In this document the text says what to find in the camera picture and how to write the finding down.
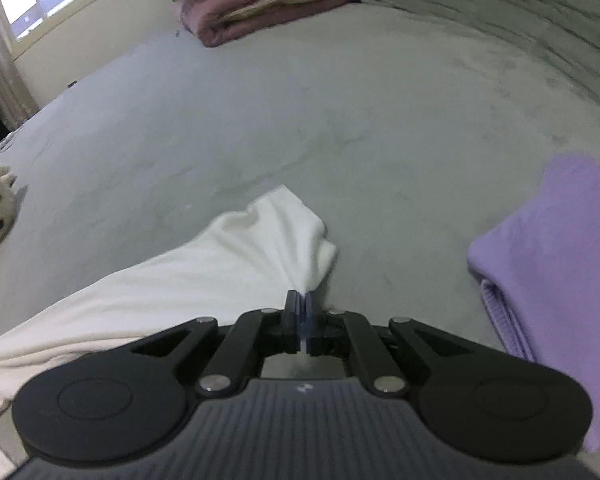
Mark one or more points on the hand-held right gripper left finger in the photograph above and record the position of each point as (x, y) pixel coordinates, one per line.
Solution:
(295, 320)

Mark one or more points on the beige curtain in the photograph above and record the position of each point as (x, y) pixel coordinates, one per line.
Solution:
(5, 70)

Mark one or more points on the grey quilted blanket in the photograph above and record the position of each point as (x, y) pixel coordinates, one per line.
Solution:
(505, 0)

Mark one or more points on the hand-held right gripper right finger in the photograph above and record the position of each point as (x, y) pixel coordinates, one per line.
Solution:
(311, 320)

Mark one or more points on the white garment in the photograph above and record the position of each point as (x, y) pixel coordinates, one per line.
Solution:
(180, 285)

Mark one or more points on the purple folded garment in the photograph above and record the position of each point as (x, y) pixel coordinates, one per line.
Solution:
(555, 260)

